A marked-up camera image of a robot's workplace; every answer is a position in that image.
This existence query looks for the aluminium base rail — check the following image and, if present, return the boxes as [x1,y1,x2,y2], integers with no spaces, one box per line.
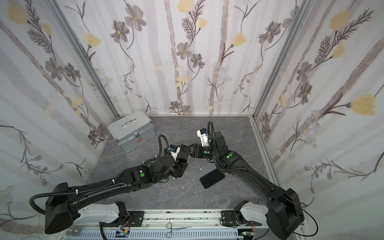
[64,209,271,229]

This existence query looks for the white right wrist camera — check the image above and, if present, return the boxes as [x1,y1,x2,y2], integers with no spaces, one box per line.
[197,128,211,147]

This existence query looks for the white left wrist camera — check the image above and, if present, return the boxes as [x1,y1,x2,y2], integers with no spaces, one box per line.
[169,145,181,161]

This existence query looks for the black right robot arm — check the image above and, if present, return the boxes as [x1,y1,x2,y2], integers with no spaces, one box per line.
[189,121,308,240]

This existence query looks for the steel forceps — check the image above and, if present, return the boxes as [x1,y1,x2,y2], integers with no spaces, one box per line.
[166,223,191,239]

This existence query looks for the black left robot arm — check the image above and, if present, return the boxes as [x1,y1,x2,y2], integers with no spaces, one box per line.
[29,144,201,234]

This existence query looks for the black phone lying right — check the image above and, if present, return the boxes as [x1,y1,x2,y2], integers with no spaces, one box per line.
[200,169,225,189]

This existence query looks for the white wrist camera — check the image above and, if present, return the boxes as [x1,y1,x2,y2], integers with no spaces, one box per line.
[197,128,211,147]
[169,145,181,161]

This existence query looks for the silver aluminium case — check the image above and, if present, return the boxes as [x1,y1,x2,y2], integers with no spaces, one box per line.
[108,110,156,154]

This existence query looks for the white slotted cable duct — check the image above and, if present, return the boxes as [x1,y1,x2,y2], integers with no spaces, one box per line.
[65,228,245,240]

